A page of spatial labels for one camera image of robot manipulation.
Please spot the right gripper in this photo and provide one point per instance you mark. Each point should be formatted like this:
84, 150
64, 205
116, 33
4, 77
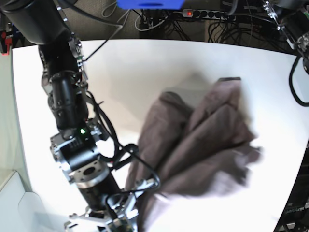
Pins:
115, 212

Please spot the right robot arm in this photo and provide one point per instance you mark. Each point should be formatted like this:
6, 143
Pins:
86, 147

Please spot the blue box overhead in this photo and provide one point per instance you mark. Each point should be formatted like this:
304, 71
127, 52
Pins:
150, 4

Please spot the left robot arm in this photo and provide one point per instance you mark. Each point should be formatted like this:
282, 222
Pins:
292, 19

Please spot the mauve t-shirt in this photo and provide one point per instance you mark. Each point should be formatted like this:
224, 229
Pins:
191, 148

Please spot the red black clamp tool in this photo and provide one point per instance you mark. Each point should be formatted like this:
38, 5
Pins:
5, 42

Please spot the power strip with red switch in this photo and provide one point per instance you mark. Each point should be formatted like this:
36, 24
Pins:
206, 14

